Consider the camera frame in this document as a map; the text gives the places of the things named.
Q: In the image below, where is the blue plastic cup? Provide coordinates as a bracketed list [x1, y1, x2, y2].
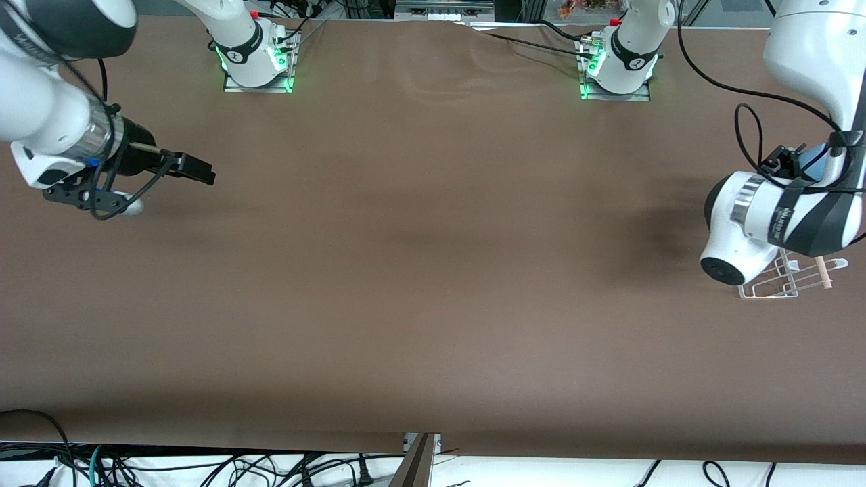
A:
[798, 143, 831, 182]

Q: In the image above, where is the orange background object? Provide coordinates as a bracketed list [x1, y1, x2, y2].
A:
[560, 0, 610, 18]

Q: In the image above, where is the grey power strip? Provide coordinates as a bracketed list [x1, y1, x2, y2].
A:
[396, 0, 496, 21]

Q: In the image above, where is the table support beam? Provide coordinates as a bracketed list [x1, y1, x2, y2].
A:
[389, 433, 440, 487]

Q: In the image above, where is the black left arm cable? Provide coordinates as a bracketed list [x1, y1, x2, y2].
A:
[677, 0, 846, 180]

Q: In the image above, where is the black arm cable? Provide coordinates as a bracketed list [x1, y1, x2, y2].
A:
[58, 57, 178, 221]
[677, 0, 846, 180]

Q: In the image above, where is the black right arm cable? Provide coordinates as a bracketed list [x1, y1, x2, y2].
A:
[58, 57, 178, 221]

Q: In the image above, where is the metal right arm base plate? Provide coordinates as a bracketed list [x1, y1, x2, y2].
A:
[223, 30, 300, 94]

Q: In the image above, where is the white wire cup rack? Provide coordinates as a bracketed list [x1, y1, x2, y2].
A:
[737, 247, 850, 300]

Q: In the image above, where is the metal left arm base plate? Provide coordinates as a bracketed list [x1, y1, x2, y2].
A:
[578, 37, 652, 102]

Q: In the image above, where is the black table cable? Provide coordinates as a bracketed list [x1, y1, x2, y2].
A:
[537, 19, 596, 43]
[474, 30, 593, 58]

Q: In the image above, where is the thick black floor cable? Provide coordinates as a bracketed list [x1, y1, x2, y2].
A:
[0, 409, 75, 487]

